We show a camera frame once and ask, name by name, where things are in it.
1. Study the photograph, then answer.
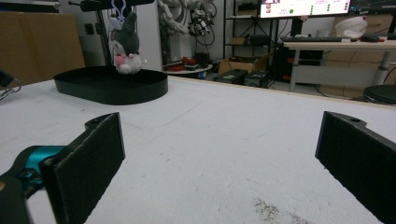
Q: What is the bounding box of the computer monitor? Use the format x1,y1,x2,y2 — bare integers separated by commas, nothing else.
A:
257,0,353,20

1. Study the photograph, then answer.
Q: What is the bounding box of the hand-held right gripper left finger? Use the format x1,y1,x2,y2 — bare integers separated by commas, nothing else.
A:
40,112,126,224

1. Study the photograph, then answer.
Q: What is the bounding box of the white round table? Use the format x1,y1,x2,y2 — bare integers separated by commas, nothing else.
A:
163,63,215,79

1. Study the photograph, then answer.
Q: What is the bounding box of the white cap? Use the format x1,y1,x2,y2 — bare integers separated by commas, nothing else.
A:
333,15,369,40

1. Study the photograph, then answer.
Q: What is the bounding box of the black keyboard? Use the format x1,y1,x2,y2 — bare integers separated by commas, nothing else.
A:
280,35,344,44

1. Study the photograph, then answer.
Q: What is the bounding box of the red cable coil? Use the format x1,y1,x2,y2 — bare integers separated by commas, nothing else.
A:
166,56,200,72

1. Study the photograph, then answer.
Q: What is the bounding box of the black computer mouse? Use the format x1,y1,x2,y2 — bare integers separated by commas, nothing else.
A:
360,34,381,44

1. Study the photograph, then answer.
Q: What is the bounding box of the open cardboard box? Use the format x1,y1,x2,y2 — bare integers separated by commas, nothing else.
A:
217,53,271,75

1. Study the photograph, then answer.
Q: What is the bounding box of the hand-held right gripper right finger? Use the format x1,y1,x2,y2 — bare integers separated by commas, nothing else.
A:
314,110,396,224

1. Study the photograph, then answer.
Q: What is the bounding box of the black metal shelf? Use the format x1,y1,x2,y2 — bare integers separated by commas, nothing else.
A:
222,0,279,74

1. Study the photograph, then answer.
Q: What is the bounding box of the grey and white plush toy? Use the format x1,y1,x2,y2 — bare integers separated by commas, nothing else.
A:
107,11,145,76

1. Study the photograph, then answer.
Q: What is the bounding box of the white paper table cover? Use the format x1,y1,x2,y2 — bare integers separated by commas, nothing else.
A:
0,76,396,224

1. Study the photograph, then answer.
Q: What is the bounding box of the large flat cardboard sheet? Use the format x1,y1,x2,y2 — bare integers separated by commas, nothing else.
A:
0,10,86,87

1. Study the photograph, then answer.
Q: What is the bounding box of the black computer tower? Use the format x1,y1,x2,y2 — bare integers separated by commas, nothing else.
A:
243,70,273,90
212,68,249,85

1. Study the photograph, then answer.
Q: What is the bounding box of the black rack with tray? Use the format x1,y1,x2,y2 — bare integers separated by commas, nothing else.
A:
53,0,169,106

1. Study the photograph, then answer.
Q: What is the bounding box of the white-legged wooden desk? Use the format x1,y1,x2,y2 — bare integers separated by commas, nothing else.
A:
282,39,396,93

